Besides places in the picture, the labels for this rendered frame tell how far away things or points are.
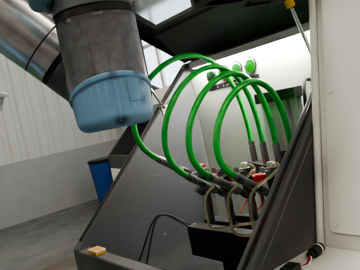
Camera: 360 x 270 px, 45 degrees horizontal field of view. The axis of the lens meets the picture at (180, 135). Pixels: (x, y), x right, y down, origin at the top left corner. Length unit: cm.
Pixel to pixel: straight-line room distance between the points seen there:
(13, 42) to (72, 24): 14
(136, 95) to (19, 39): 18
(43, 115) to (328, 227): 733
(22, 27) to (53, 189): 746
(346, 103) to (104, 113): 57
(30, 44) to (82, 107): 15
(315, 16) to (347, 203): 37
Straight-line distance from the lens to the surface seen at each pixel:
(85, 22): 39
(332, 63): 89
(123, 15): 40
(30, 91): 794
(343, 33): 89
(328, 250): 87
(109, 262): 115
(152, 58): 758
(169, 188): 146
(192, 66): 150
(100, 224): 134
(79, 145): 823
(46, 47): 51
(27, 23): 52
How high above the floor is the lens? 128
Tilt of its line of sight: 3 degrees down
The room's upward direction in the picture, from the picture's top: 11 degrees counter-clockwise
